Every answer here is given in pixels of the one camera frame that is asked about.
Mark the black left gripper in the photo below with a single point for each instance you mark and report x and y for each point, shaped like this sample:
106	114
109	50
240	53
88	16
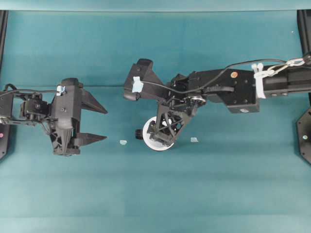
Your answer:
65	120

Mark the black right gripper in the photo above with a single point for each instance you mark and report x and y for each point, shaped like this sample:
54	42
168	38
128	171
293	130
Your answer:
172	116

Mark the black plastic cup holder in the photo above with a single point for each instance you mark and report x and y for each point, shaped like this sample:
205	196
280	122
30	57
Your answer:
139	134

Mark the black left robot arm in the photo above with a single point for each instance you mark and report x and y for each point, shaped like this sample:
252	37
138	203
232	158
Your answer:
25	107

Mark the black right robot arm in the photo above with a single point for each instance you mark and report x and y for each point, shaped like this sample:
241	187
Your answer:
239	90

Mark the small blue tape scrap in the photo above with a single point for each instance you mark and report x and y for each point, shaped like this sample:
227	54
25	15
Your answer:
194	139

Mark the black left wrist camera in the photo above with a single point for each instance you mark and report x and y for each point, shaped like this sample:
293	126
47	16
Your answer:
68	82

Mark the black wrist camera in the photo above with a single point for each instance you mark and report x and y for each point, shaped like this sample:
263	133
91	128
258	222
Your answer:
68	82
142	82

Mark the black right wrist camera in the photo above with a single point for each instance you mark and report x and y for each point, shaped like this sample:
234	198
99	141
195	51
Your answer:
142	82

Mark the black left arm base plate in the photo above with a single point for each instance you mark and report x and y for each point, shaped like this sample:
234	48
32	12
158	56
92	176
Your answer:
4	139

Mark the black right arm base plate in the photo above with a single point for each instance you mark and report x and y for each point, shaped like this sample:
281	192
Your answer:
302	127

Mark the black metal frame rail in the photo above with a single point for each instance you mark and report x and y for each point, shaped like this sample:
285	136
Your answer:
304	28

